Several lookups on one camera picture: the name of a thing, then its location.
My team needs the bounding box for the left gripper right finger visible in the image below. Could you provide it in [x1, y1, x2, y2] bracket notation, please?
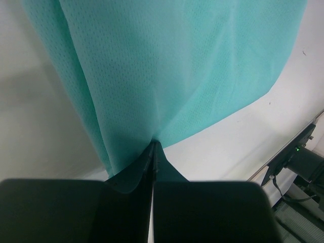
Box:
[153, 143, 281, 242]

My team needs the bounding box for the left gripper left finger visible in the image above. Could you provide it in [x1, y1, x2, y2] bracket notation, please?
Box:
[1, 144, 154, 242]

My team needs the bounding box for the teal t shirt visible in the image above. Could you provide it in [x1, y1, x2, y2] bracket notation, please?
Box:
[22, 1, 307, 176]

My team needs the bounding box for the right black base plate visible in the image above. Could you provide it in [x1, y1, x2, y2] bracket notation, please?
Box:
[261, 124, 316, 186]

